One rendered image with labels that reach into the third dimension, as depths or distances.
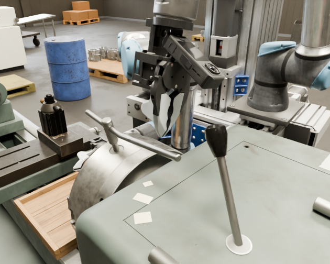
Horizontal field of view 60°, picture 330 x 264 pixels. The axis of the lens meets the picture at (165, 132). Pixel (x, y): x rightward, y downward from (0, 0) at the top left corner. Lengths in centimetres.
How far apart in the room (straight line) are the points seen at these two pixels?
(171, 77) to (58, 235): 66
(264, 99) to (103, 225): 79
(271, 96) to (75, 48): 353
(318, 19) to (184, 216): 68
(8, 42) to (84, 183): 584
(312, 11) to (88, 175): 73
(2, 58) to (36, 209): 544
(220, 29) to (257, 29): 15
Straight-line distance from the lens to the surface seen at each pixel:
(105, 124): 62
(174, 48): 49
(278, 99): 110
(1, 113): 171
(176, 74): 52
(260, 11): 126
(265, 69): 107
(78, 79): 442
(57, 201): 112
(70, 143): 119
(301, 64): 100
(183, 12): 50
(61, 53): 431
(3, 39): 638
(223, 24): 123
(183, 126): 102
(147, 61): 52
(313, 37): 97
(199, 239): 44
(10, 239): 156
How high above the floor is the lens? 158
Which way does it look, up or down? 28 degrees down
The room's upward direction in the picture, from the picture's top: straight up
